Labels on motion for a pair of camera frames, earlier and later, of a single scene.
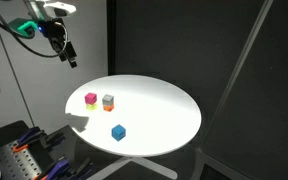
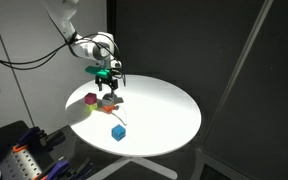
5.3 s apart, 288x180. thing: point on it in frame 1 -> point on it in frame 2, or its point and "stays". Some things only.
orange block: (108, 108) stays
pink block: (90, 98) stays
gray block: (108, 99) stays
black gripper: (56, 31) -> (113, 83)
